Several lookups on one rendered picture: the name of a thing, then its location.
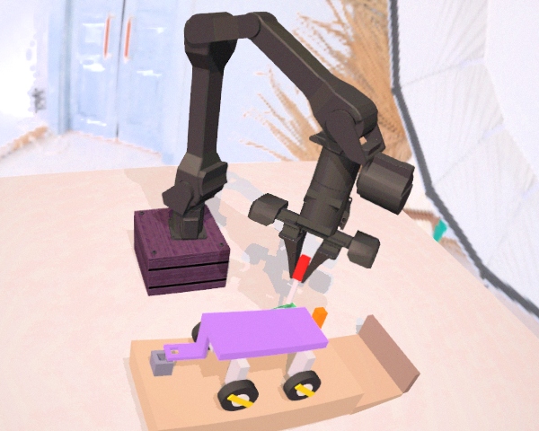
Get purple trolley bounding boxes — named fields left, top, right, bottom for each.
left=163, top=307, right=330, bottom=411

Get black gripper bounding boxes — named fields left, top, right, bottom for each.
left=248, top=176, right=381, bottom=284

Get green tray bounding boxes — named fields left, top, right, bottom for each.
left=271, top=303, right=296, bottom=310

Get red block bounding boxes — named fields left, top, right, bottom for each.
left=287, top=255, right=311, bottom=304

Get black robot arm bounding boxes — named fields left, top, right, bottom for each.
left=162, top=12, right=415, bottom=241

